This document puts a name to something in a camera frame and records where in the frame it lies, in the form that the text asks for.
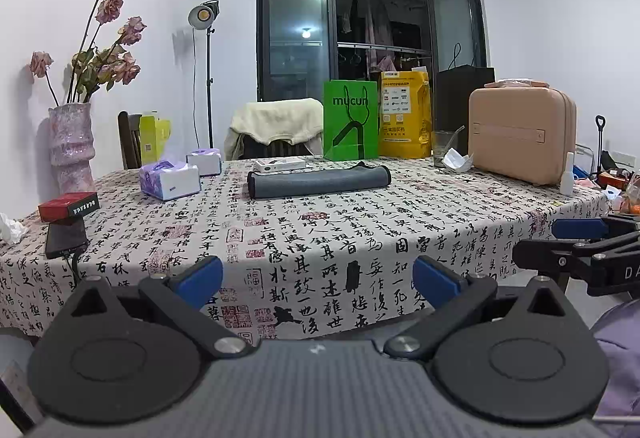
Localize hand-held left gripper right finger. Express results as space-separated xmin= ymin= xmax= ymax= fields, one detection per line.
xmin=383 ymin=255 xmax=577 ymax=362

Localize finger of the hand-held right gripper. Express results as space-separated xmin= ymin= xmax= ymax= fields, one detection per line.
xmin=513 ymin=239 xmax=603 ymax=282
xmin=552 ymin=213 xmax=640 ymax=242

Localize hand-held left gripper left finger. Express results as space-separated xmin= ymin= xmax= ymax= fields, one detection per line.
xmin=69 ymin=255 xmax=257 ymax=362

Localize grey mat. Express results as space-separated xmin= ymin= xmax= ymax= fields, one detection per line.
xmin=247 ymin=163 xmax=392 ymax=199

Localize small white bottle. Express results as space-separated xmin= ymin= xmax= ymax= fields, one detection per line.
xmin=559 ymin=152 xmax=576 ymax=197

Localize assorted clutter pile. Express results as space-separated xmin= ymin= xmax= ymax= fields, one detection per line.
xmin=574 ymin=144 xmax=640 ymax=216

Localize purple garment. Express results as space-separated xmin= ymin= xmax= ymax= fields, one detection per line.
xmin=589 ymin=300 xmax=640 ymax=438

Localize large purple tissue pack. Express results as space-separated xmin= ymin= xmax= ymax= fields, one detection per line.
xmin=138 ymin=160 xmax=202 ymax=202

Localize pink hard suitcase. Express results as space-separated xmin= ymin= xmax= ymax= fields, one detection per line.
xmin=468 ymin=86 xmax=578 ymax=186

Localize white tissue box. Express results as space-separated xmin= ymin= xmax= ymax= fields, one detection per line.
xmin=185 ymin=148 xmax=223 ymax=178

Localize calligraphy print tablecloth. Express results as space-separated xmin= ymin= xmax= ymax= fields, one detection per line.
xmin=0 ymin=154 xmax=615 ymax=350

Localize crumpled white paper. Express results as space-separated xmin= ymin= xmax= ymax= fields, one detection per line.
xmin=442 ymin=147 xmax=475 ymax=173

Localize clear glass cup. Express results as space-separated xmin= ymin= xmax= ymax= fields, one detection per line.
xmin=431 ymin=125 xmax=469 ymax=169

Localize black phone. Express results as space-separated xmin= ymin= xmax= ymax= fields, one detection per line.
xmin=45 ymin=220 xmax=90 ymax=260

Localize flat white box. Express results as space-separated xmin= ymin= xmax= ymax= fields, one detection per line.
xmin=254 ymin=156 xmax=306 ymax=172

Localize red box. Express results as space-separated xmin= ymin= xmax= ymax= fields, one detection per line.
xmin=38 ymin=191 xmax=101 ymax=223

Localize yellow-green carton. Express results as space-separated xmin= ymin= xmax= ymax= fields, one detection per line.
xmin=139 ymin=115 xmax=172 ymax=155

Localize dark chair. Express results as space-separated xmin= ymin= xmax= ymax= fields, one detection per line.
xmin=242 ymin=137 xmax=322 ymax=160

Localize brown wooden chair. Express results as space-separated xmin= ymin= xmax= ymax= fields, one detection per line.
xmin=117 ymin=111 xmax=144 ymax=170

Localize yellow plastic bag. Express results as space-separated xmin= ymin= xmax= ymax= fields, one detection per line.
xmin=377 ymin=70 xmax=432 ymax=159

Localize black paper bag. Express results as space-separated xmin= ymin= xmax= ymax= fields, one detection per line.
xmin=436 ymin=43 xmax=496 ymax=135

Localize pink ceramic vase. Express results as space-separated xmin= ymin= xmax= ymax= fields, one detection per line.
xmin=48 ymin=102 xmax=97 ymax=197

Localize green paper bag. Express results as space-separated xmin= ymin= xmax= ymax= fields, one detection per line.
xmin=322 ymin=79 xmax=380 ymax=162

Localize crumpled white tissue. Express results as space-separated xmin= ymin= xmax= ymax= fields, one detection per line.
xmin=0 ymin=212 xmax=30 ymax=246

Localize black floor lamp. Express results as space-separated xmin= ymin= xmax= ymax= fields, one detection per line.
xmin=187 ymin=0 xmax=221 ymax=150

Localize dried pink roses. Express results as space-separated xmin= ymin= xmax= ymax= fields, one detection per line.
xmin=29 ymin=0 xmax=148 ymax=108

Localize hanging clothes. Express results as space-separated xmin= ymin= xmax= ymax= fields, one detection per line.
xmin=344 ymin=0 xmax=403 ymax=75

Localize black framed glass door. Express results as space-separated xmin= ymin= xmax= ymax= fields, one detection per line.
xmin=257 ymin=0 xmax=489 ymax=105

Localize black trolley handle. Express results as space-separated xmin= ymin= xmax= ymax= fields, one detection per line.
xmin=593 ymin=115 xmax=607 ymax=175

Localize black cable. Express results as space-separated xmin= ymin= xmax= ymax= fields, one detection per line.
xmin=60 ymin=252 xmax=83 ymax=291

